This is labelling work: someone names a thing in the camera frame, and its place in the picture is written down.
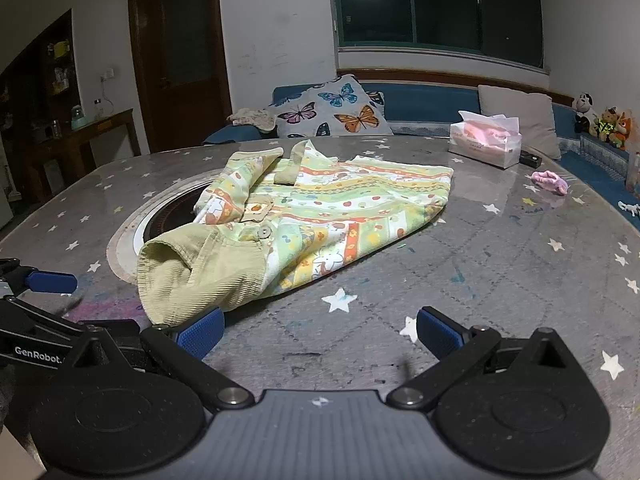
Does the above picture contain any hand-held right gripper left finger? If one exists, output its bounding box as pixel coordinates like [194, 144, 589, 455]
[59, 307, 256, 411]

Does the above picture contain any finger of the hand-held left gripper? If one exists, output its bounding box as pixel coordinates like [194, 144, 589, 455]
[0, 258, 78, 302]
[0, 296, 143, 347]

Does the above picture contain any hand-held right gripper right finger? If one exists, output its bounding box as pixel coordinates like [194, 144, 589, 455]
[387, 306, 583, 409]

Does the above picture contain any patterned children's jacket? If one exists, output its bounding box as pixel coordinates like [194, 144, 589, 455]
[136, 139, 455, 326]

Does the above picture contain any grey star tablecloth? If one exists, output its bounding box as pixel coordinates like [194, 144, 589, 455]
[0, 132, 640, 471]

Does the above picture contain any round built-in induction cooker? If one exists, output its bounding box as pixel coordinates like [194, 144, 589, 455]
[107, 170, 231, 283]

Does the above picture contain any wooden side table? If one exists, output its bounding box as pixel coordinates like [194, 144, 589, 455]
[22, 108, 142, 196]

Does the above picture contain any pink scrunchie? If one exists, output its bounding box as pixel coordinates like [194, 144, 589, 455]
[531, 170, 570, 196]

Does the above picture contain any tissue pack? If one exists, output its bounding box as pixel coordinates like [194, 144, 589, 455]
[447, 110, 523, 170]

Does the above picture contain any dark wooden cabinet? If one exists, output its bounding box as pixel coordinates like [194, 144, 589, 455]
[0, 9, 83, 206]

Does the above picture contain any cream floral cloth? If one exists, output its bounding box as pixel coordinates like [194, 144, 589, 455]
[227, 107, 277, 133]

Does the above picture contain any blue sofa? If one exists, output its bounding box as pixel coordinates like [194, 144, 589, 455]
[202, 70, 640, 211]

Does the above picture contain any beige pillow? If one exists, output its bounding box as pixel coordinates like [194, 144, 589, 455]
[477, 84, 563, 161]

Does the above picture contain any butterfly print pillow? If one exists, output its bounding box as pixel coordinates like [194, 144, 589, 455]
[270, 74, 395, 140]

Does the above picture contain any dark wooden door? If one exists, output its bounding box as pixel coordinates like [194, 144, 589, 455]
[127, 0, 233, 153]

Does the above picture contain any bear plush toy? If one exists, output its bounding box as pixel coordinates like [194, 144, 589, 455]
[592, 106, 621, 143]

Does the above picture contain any panda plush toy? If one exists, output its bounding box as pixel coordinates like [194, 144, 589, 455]
[572, 92, 596, 133]

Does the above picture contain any orange fox plush toy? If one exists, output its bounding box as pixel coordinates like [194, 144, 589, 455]
[612, 112, 636, 151]

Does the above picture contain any green framed window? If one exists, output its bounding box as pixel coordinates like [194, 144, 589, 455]
[327, 0, 546, 68]

